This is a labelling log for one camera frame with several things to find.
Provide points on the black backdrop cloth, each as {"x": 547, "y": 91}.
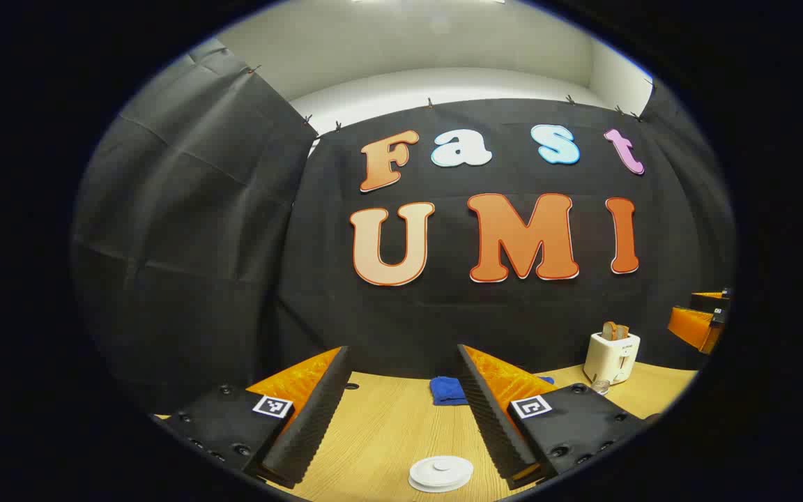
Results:
{"x": 234, "y": 244}

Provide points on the white teacup lid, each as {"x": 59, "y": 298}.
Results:
{"x": 441, "y": 467}

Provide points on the white toaster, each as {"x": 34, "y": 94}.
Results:
{"x": 610, "y": 359}

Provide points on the blue towel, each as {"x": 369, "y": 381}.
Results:
{"x": 447, "y": 392}

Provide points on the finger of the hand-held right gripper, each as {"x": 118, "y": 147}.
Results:
{"x": 714, "y": 301}
{"x": 698, "y": 328}

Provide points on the clear water bottle green label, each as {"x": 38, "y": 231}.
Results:
{"x": 600, "y": 386}

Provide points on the toast slice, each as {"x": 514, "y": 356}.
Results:
{"x": 609, "y": 331}
{"x": 623, "y": 332}

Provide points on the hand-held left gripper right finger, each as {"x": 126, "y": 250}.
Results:
{"x": 492, "y": 425}

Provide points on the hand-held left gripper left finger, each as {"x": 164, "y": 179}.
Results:
{"x": 311, "y": 425}

